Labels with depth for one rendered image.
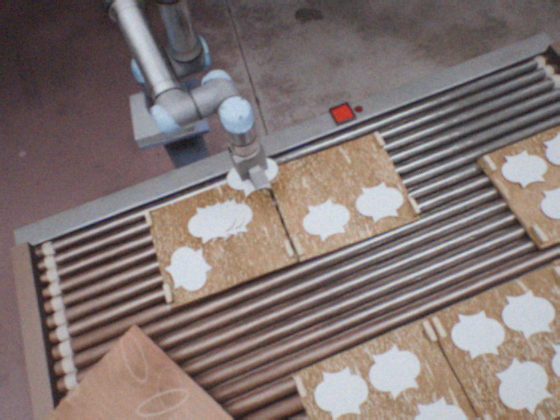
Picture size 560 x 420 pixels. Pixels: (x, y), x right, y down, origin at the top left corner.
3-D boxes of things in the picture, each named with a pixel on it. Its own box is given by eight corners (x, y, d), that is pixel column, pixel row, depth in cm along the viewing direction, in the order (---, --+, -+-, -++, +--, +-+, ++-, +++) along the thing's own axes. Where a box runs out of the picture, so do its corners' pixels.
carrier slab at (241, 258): (146, 213, 157) (145, 211, 155) (260, 173, 160) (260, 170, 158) (171, 310, 142) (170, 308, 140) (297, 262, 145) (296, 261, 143)
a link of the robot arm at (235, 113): (242, 87, 110) (257, 113, 107) (248, 115, 120) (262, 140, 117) (212, 100, 110) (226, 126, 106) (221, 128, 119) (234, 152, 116)
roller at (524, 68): (41, 249, 159) (33, 244, 155) (539, 60, 177) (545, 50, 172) (43, 262, 157) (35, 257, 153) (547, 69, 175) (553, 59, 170)
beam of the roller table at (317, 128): (23, 236, 164) (13, 230, 159) (538, 42, 183) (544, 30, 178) (26, 257, 160) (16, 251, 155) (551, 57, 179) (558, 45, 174)
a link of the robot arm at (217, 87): (184, 79, 115) (200, 110, 111) (225, 62, 117) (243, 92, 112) (192, 100, 122) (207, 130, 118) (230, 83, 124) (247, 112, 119)
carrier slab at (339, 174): (265, 172, 160) (264, 170, 158) (375, 135, 163) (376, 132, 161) (300, 263, 145) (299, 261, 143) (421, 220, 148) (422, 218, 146)
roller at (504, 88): (43, 262, 157) (35, 257, 153) (547, 69, 175) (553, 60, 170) (46, 275, 155) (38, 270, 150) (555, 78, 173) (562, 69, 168)
